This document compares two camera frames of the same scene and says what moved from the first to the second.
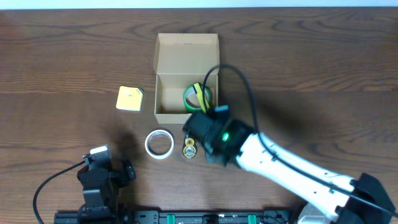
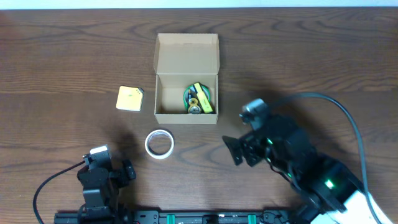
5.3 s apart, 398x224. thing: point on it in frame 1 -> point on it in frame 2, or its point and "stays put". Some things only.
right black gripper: x=208 y=149 -> x=247 y=144
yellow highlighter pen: x=199 y=93 stays put
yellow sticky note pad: x=130 y=98 stays put
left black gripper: x=126 y=173 stays put
